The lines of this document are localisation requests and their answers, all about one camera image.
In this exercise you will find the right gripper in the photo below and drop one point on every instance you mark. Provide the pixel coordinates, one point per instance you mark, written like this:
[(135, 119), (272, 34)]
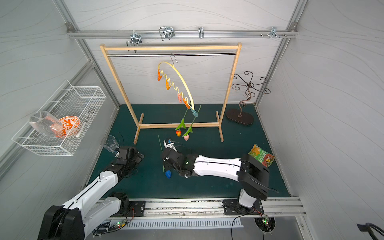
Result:
[(168, 154)]

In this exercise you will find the blue tulip flower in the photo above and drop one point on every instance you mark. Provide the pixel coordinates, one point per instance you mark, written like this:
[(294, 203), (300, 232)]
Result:
[(166, 168)]

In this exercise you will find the pink tulip flower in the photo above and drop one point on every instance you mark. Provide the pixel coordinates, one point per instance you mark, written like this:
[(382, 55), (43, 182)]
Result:
[(186, 135)]

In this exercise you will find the orange tulip flower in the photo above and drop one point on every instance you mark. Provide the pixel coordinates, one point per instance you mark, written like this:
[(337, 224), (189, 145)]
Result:
[(181, 125)]

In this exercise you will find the teal clothes peg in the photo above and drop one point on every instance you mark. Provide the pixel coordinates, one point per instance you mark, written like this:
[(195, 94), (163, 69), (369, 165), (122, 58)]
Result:
[(194, 113)]

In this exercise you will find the yellow wavy clothes hanger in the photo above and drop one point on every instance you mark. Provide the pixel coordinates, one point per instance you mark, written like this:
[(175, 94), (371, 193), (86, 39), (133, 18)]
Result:
[(179, 86)]

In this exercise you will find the pink clothes peg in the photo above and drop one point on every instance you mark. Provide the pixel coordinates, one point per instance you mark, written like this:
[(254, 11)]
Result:
[(179, 97)]

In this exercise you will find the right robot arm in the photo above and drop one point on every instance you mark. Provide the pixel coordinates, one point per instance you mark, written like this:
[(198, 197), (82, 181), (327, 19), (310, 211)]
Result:
[(252, 175)]

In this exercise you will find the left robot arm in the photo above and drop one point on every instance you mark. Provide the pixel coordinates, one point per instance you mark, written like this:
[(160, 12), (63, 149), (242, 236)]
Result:
[(84, 213)]

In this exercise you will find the yellow-orange clothes peg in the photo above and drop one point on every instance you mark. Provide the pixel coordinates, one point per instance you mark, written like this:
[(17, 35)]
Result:
[(168, 86)]

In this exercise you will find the orange end clothes peg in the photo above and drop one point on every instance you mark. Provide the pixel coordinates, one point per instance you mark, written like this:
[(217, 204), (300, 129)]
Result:
[(160, 75)]

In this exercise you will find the clear drinking glass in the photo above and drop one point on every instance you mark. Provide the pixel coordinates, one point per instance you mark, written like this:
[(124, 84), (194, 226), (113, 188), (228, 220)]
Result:
[(111, 144)]

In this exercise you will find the brown metal mug tree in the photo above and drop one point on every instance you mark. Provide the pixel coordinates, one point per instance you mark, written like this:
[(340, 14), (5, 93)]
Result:
[(239, 115)]

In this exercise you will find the green snack bag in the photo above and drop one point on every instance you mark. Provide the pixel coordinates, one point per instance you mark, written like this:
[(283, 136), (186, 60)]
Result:
[(261, 156)]

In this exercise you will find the orange patterned bowl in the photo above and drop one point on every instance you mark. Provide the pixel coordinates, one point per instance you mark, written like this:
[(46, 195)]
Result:
[(70, 127)]

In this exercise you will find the metal hook clamp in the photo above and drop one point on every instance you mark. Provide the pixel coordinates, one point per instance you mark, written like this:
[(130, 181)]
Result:
[(135, 40), (166, 33), (273, 34), (201, 32)]

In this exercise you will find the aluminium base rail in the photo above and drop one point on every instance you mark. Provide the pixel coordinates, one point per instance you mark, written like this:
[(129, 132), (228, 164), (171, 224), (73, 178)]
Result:
[(214, 208)]

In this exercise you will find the aluminium top rail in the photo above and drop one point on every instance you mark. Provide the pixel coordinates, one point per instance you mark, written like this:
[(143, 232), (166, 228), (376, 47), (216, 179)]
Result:
[(179, 34)]

